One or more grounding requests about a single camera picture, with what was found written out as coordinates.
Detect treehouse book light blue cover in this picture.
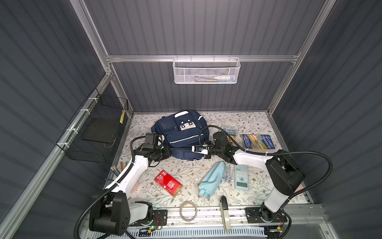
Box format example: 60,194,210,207
222,127,238,143

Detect red gold tin box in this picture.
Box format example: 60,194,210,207
154,170,183,197

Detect markers in white basket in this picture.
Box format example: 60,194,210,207
191,75,236,84

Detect black wire mesh basket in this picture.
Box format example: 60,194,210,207
56,90,129,163

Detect white wire mesh basket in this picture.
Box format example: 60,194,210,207
172,56,241,85

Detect light blue pencil case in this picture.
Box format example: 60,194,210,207
199,161,226,197

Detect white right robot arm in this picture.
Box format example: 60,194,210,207
192,127,333,239

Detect light blue calculator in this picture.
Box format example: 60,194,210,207
234,165,249,191

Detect floral table mat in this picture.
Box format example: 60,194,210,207
127,112,282,208

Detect yellow tag on black basket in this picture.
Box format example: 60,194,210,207
119,110,125,124

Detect black beige box cutter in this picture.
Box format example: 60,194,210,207
219,196,231,232

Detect treehouse book dark blue cover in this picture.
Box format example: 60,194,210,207
241,134,276,149

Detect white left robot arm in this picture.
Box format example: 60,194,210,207
73,133,171,239

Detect colored pencils in cup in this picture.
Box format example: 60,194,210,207
110,161,127,179

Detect clear tape roll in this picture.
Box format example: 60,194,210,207
179,201,198,223

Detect navy blue backpack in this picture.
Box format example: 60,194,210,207
151,110,210,161

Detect blue pens in clear pack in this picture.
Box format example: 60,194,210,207
222,164,235,184

